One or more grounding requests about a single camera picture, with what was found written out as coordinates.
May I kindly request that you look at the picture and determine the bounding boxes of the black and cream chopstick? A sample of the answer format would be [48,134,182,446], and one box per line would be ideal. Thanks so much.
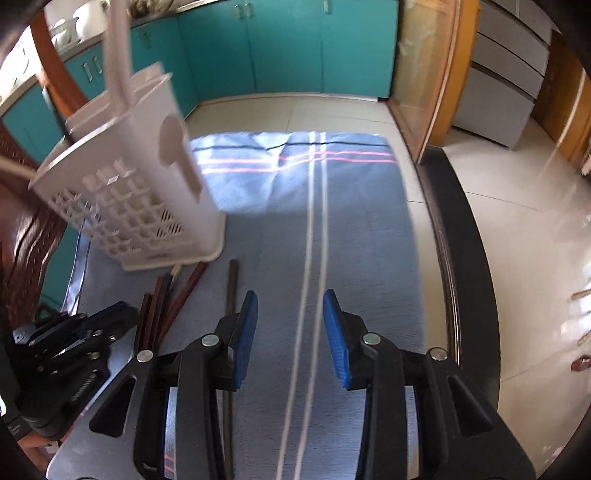
[221,258,240,480]

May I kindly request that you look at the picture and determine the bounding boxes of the blue striped cloth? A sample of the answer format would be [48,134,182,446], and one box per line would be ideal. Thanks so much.
[48,132,424,479]

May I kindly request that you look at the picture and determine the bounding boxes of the silver refrigerator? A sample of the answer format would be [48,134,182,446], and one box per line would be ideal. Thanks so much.
[453,0,553,149]

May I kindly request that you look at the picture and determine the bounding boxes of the carved wooden chair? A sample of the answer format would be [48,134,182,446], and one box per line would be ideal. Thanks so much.
[1,12,87,328]

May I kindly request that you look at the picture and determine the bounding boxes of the red-brown chopstick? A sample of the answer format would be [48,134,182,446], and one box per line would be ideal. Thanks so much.
[145,272,172,352]

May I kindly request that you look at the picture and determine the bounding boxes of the glass sliding door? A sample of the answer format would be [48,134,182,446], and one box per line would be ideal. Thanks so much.
[387,1,481,164]

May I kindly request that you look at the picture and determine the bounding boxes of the grey plastic utensil basket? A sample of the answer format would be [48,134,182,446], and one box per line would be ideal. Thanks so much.
[29,63,225,271]

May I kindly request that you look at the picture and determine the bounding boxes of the left hand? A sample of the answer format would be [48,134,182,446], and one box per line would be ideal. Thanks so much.
[17,431,61,474]

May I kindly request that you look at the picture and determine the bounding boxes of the dark red chopstick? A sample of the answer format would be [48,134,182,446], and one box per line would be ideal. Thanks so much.
[154,262,208,351]

